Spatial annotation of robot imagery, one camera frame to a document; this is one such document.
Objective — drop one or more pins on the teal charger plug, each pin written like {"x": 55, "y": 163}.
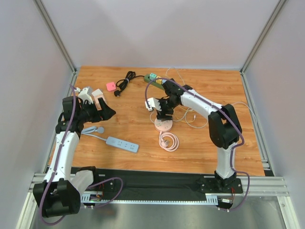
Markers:
{"x": 152, "y": 76}

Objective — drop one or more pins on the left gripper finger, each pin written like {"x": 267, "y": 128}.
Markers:
{"x": 102, "y": 103}
{"x": 107, "y": 113}

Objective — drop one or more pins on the light blue power strip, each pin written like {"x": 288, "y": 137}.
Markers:
{"x": 111, "y": 141}

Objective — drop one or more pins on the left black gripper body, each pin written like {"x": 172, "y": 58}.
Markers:
{"x": 97, "y": 112}

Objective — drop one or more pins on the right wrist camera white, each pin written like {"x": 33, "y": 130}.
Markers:
{"x": 153, "y": 103}

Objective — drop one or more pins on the grey slotted cable duct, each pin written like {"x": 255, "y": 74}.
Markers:
{"x": 209, "y": 199}

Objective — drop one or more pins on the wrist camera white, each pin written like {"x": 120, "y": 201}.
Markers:
{"x": 153, "y": 103}
{"x": 85, "y": 95}

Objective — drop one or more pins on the pink charger plug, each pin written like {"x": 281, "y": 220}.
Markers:
{"x": 111, "y": 86}

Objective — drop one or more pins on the green power strip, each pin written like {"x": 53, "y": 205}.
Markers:
{"x": 147, "y": 80}

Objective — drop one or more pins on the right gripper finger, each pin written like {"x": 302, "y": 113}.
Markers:
{"x": 159, "y": 116}
{"x": 168, "y": 117}

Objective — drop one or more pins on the black base mat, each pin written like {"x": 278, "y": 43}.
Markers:
{"x": 180, "y": 186}

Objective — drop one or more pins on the pink round power strip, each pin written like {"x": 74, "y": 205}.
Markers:
{"x": 167, "y": 141}

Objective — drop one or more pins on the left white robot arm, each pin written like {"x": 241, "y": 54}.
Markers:
{"x": 59, "y": 194}

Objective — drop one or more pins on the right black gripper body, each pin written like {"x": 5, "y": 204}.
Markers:
{"x": 163, "y": 109}

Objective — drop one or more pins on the white charger plug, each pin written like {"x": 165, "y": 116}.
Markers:
{"x": 97, "y": 93}

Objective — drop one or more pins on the beige patterned cube charger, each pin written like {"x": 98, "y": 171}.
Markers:
{"x": 96, "y": 100}

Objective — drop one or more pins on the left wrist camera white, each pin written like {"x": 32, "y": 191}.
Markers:
{"x": 85, "y": 95}

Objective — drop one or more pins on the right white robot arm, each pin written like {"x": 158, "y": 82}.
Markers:
{"x": 224, "y": 127}

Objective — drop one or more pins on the yellow charger plug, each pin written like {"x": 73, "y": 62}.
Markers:
{"x": 159, "y": 80}

